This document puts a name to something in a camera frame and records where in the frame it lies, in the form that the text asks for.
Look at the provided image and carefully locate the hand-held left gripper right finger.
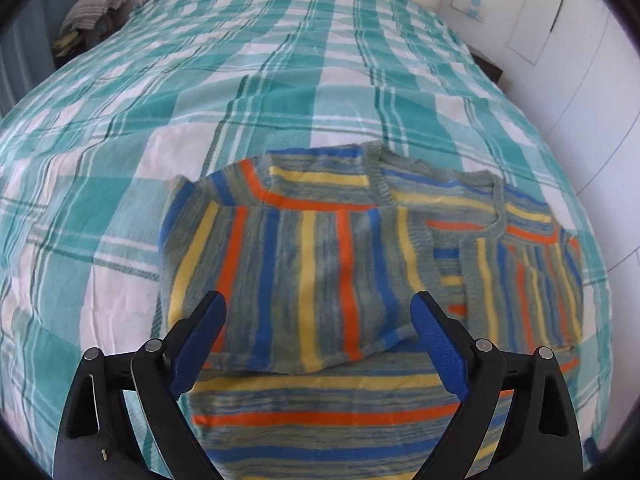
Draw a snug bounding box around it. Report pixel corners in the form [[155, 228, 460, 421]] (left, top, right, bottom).
[[410, 290, 586, 480]]

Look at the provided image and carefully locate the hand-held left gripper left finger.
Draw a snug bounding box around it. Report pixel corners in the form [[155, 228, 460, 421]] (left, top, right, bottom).
[[52, 290, 228, 480]]

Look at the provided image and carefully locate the striped knit sweater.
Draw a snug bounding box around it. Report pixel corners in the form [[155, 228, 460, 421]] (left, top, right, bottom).
[[159, 142, 586, 480]]

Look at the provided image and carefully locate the pile of clothes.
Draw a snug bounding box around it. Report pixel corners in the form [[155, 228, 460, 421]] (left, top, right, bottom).
[[52, 0, 136, 56]]

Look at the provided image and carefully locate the teal plaid bed blanket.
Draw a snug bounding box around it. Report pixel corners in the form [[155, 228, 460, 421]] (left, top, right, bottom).
[[0, 0, 613, 461]]

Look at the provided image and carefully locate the dark wooden nightstand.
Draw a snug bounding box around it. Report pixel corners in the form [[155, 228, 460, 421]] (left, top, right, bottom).
[[470, 52, 503, 86]]

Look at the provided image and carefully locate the white wardrobe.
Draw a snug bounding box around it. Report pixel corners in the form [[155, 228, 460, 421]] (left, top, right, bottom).
[[505, 0, 640, 271]]

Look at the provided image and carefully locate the teal curtain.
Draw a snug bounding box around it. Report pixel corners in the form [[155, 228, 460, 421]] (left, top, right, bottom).
[[0, 0, 103, 121]]

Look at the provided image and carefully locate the white wall socket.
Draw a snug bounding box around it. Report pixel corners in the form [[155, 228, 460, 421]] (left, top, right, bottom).
[[450, 0, 486, 21]]

